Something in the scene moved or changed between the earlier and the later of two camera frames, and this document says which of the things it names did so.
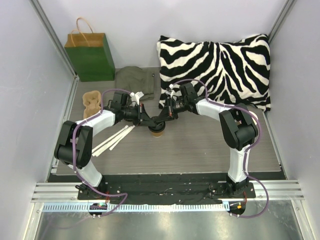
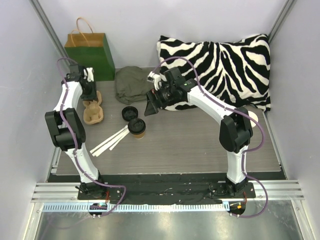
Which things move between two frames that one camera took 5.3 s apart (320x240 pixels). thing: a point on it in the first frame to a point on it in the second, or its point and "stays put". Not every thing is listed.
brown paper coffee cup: (157, 134) to (139, 136)
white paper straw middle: (121, 129) stays put
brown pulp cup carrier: (92, 102) stays put
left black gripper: (140, 113) to (89, 96)
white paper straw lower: (96, 154) stays put
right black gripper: (169, 110) to (155, 100)
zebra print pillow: (232, 73) stays put
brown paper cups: (254, 121) stays put
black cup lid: (159, 127) to (136, 126)
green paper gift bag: (90, 53) stays put
